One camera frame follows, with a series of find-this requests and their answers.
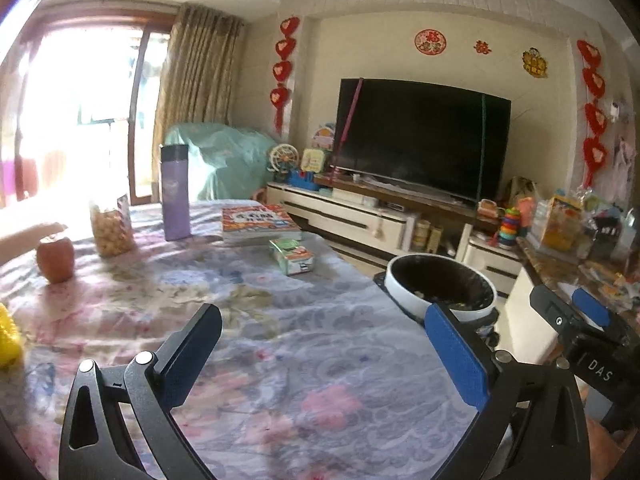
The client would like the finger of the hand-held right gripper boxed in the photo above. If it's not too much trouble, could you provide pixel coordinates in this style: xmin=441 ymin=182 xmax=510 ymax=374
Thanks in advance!
xmin=571 ymin=287 xmax=640 ymax=342
xmin=530 ymin=284 xmax=581 ymax=343

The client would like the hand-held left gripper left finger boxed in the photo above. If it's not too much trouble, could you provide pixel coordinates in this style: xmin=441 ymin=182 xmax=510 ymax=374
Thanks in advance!
xmin=59 ymin=302 xmax=223 ymax=480

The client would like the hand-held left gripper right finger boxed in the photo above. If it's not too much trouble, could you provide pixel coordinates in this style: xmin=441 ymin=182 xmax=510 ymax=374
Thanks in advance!
xmin=424 ymin=302 xmax=588 ymax=480

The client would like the white bin with black bag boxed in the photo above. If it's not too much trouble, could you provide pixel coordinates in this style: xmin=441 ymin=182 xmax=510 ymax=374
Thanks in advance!
xmin=375 ymin=253 xmax=501 ymax=326

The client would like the yellow bumpy toy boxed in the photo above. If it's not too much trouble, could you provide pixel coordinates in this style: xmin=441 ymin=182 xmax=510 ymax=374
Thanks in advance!
xmin=0 ymin=302 xmax=25 ymax=372

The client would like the white marble-top cabinet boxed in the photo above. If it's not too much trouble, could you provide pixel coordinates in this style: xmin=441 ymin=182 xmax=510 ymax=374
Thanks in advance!
xmin=500 ymin=237 xmax=640 ymax=321

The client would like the pile of mixed toys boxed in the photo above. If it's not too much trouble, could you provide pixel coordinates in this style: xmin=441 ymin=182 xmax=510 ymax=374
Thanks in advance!
xmin=580 ymin=185 xmax=640 ymax=311

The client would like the yellow toy box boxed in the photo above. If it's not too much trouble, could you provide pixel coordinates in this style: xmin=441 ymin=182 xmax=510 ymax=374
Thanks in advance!
xmin=530 ymin=195 xmax=583 ymax=253

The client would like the rainbow stacking rings toy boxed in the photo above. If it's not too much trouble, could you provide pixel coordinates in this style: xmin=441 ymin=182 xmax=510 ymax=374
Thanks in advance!
xmin=500 ymin=207 xmax=522 ymax=250

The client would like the green white small box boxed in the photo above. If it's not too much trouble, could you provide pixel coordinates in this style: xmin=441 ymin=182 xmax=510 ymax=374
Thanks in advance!
xmin=269 ymin=238 xmax=317 ymax=277

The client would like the clear snack bag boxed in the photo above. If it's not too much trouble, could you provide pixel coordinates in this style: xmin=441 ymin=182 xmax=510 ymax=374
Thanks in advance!
xmin=89 ymin=194 xmax=137 ymax=258

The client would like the purple thermos bottle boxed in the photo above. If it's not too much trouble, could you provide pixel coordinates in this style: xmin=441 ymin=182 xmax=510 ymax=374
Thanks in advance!
xmin=159 ymin=144 xmax=192 ymax=242

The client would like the red apple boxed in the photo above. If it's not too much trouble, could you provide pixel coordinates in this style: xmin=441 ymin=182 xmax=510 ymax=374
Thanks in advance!
xmin=36 ymin=235 xmax=75 ymax=285

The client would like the white television cabinet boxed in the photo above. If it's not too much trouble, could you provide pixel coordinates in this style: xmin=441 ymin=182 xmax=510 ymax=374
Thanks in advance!
xmin=265 ymin=180 xmax=526 ymax=281

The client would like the red heart hanging decoration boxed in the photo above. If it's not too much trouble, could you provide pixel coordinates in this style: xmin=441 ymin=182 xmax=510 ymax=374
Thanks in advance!
xmin=576 ymin=39 xmax=611 ymax=188
xmin=270 ymin=16 xmax=302 ymax=136

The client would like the teal covered armchair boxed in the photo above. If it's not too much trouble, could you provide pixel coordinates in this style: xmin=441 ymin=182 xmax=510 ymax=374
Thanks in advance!
xmin=164 ymin=121 xmax=278 ymax=202

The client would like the blue toy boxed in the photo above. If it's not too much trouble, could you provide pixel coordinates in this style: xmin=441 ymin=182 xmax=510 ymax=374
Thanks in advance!
xmin=290 ymin=170 xmax=321 ymax=192

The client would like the black flat television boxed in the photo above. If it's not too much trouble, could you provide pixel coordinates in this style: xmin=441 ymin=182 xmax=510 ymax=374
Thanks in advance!
xmin=334 ymin=77 xmax=512 ymax=203

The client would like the toy ferris wheel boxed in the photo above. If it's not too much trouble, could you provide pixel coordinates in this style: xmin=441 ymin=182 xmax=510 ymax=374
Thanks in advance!
xmin=267 ymin=144 xmax=301 ymax=183

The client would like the yellow toy phone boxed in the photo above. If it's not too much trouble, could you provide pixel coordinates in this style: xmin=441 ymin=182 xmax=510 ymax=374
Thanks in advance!
xmin=301 ymin=148 xmax=327 ymax=173

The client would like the round colourful toy board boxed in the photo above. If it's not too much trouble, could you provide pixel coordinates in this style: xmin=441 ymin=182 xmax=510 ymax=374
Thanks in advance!
xmin=312 ymin=122 xmax=336 ymax=151

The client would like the red framed glass door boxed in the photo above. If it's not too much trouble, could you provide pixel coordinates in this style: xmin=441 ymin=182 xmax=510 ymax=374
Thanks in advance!
xmin=0 ymin=10 xmax=173 ymax=206

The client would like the beige patterned curtain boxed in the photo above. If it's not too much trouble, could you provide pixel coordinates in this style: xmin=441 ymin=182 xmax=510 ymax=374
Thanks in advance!
xmin=152 ymin=4 xmax=246 ymax=181

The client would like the yellow orange wall sticker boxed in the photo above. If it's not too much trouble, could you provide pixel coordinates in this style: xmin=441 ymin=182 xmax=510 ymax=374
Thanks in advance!
xmin=522 ymin=47 xmax=548 ymax=78

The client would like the round red wall sticker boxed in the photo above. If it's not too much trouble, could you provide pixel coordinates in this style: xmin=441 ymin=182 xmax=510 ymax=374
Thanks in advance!
xmin=414 ymin=29 xmax=447 ymax=56

